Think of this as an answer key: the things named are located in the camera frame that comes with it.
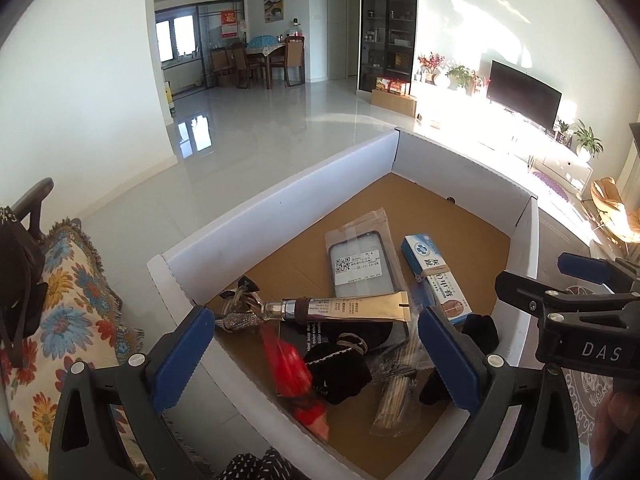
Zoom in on black bag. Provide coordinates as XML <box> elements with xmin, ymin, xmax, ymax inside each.
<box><xmin>0</xmin><ymin>205</ymin><xmax>48</xmax><ymax>366</ymax></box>

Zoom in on white door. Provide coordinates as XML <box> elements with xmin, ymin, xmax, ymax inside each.
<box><xmin>326</xmin><ymin>0</ymin><xmax>351</xmax><ymax>81</ymax></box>

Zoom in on potted plant in white pot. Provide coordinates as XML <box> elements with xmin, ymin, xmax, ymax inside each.
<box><xmin>572</xmin><ymin>120</ymin><xmax>603</xmax><ymax>163</ymax></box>

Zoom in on blue and white medicine box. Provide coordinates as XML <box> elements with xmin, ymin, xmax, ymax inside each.
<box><xmin>401</xmin><ymin>232</ymin><xmax>475</xmax><ymax>325</ymax></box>

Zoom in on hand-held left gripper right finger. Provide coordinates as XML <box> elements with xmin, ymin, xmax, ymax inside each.
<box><xmin>417</xmin><ymin>304</ymin><xmax>583</xmax><ymax>480</ymax></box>

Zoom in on brown dining chair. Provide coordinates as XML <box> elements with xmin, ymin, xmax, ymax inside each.
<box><xmin>284</xmin><ymin>36</ymin><xmax>306</xmax><ymax>87</ymax></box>
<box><xmin>210</xmin><ymin>47</ymin><xmax>233</xmax><ymax>87</ymax></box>
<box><xmin>231</xmin><ymin>42</ymin><xmax>252</xmax><ymax>90</ymax></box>

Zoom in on clear packet of sticks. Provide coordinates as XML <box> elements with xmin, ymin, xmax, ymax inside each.
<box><xmin>369</xmin><ymin>340</ymin><xmax>436</xmax><ymax>436</ymax></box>

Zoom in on brown cardboard box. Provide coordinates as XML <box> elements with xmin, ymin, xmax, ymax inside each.
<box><xmin>371</xmin><ymin>89</ymin><xmax>418</xmax><ymax>118</ymax></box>

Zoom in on black packet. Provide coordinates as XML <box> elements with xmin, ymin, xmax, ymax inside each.
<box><xmin>279</xmin><ymin>317</ymin><xmax>408</xmax><ymax>361</ymax></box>

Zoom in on black television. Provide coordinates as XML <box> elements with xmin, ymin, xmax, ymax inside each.
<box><xmin>486</xmin><ymin>60</ymin><xmax>562</xmax><ymax>131</ymax></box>

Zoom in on red flower arrangement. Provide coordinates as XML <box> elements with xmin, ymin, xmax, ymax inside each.
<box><xmin>417</xmin><ymin>52</ymin><xmax>446</xmax><ymax>83</ymax></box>

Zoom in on white television cabinet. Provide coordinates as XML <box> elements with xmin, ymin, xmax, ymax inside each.
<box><xmin>415</xmin><ymin>82</ymin><xmax>593</xmax><ymax>196</ymax></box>

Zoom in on black chair armrest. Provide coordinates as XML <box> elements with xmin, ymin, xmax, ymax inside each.
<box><xmin>12</xmin><ymin>177</ymin><xmax>55</xmax><ymax>241</ymax></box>

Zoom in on floral blanket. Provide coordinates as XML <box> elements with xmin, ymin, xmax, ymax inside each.
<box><xmin>0</xmin><ymin>217</ymin><xmax>146</xmax><ymax>480</ymax></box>

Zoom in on wooden dining table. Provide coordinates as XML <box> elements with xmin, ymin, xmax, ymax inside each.
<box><xmin>245</xmin><ymin>42</ymin><xmax>288</xmax><ymax>90</ymax></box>

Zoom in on colourful packaged boxes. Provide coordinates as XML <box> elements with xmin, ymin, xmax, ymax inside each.
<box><xmin>376</xmin><ymin>76</ymin><xmax>412</xmax><ymax>96</ymax></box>

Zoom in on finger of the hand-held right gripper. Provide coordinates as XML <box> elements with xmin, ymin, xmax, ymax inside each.
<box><xmin>557</xmin><ymin>252</ymin><xmax>640</xmax><ymax>288</ymax></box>
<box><xmin>494</xmin><ymin>270</ymin><xmax>640</xmax><ymax>320</ymax></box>

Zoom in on red envelope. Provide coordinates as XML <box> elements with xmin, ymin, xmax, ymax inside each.
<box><xmin>261</xmin><ymin>332</ymin><xmax>332</xmax><ymax>436</ymax></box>

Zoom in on dark glass display cabinet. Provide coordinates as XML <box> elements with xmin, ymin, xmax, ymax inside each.
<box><xmin>357</xmin><ymin>0</ymin><xmax>418</xmax><ymax>96</ymax></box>

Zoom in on person's right hand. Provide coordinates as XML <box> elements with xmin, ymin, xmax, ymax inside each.
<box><xmin>590</xmin><ymin>387</ymin><xmax>640</xmax><ymax>480</ymax></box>

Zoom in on large white cardboard box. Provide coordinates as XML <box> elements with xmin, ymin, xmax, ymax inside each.
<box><xmin>146</xmin><ymin>127</ymin><xmax>541</xmax><ymax>480</ymax></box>

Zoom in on black dotted clothing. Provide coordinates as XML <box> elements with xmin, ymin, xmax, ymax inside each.
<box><xmin>215</xmin><ymin>447</ymin><xmax>311</xmax><ymax>480</ymax></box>

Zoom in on black velvet pouch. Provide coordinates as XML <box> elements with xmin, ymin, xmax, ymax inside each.
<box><xmin>302</xmin><ymin>332</ymin><xmax>373</xmax><ymax>406</ymax></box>

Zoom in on orange lounge chair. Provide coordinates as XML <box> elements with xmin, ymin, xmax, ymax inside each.
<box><xmin>590</xmin><ymin>177</ymin><xmax>640</xmax><ymax>246</ymax></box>

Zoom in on gold cream tube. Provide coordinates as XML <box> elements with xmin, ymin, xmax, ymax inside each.
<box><xmin>262</xmin><ymin>292</ymin><xmax>412</xmax><ymax>323</ymax></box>

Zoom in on rhinestone bow hair clip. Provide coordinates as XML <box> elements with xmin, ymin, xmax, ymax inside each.
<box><xmin>215</xmin><ymin>275</ymin><xmax>268</xmax><ymax>333</ymax></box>

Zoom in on green leafy plant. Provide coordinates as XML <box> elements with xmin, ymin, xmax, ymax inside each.
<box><xmin>446</xmin><ymin>65</ymin><xmax>473</xmax><ymax>93</ymax></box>

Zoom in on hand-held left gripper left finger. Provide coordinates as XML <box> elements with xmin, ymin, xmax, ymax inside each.
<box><xmin>47</xmin><ymin>304</ymin><xmax>217</xmax><ymax>480</ymax></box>

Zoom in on phone screen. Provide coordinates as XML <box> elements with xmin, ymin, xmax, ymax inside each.
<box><xmin>324</xmin><ymin>210</ymin><xmax>406</xmax><ymax>301</ymax></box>

